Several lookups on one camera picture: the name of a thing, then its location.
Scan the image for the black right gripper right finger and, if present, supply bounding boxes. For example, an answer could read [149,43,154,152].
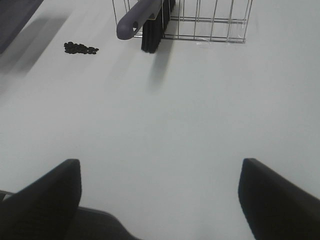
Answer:
[238,158,320,240]

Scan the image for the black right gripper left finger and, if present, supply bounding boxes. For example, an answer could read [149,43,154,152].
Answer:
[0,159,82,240]

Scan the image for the pile of coffee beans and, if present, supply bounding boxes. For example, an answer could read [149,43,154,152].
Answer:
[63,41,99,55]

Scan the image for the grey hand brush black bristles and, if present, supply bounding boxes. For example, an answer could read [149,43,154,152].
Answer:
[116,0,176,54]

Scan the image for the grey plastic dustpan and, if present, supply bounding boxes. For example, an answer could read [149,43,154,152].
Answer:
[0,0,43,54]

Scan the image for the chrome wire dish rack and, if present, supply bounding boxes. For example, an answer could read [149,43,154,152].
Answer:
[112,0,253,44]

